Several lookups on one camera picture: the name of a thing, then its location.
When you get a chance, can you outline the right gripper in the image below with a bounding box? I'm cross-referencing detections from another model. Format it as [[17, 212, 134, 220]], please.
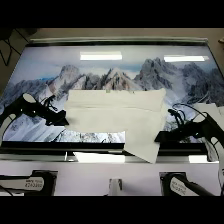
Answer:
[[153, 126, 195, 144]]

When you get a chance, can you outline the black cable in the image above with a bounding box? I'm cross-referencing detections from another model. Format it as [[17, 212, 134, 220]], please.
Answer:
[[171, 102, 210, 118]]

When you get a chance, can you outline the white shirt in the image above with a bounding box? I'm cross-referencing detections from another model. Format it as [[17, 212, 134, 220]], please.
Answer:
[[62, 87, 168, 165]]

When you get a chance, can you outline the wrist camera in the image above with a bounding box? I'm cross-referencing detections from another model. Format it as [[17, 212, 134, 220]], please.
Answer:
[[167, 107, 186, 126], [42, 94, 60, 113]]

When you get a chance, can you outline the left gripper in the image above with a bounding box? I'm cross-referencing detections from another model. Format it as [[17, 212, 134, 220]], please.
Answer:
[[41, 109, 70, 127]]

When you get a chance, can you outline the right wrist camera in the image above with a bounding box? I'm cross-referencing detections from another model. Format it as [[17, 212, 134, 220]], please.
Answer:
[[167, 107, 186, 126]]

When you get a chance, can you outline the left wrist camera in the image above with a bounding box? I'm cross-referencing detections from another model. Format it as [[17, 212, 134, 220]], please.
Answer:
[[42, 94, 60, 113]]

